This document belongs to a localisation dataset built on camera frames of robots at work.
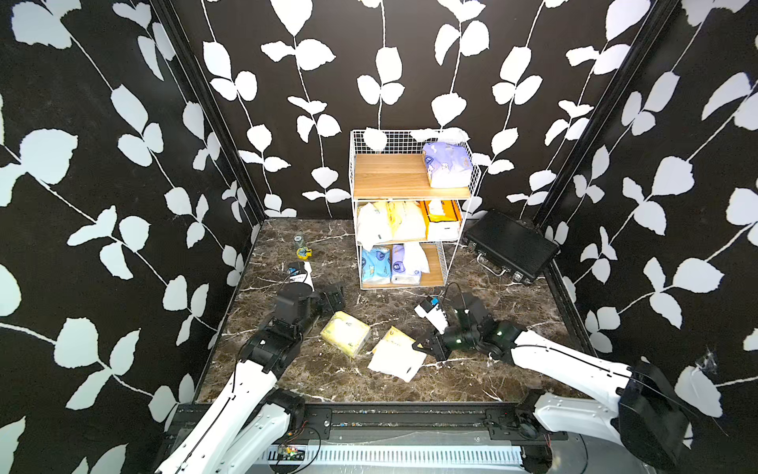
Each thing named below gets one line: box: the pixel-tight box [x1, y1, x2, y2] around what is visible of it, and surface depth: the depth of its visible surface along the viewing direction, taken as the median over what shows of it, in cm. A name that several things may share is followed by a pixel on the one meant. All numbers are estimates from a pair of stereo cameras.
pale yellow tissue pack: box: [357, 201, 395, 252], surface depth 80 cm
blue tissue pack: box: [361, 244, 392, 285], surface depth 100 cm
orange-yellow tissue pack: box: [367, 325, 428, 383], surface depth 78 cm
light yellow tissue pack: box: [319, 310, 373, 359], surface depth 88 cm
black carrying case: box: [463, 208, 560, 285], surface depth 109 cm
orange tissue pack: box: [415, 199, 462, 240], surface depth 81 cm
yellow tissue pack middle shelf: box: [384, 200, 428, 241], surface depth 82 cm
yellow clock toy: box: [296, 245, 313, 261], surface depth 110 cm
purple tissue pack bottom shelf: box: [390, 240, 431, 286], surface depth 100 cm
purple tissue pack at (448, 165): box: [422, 142, 473, 189], surface depth 72 cm
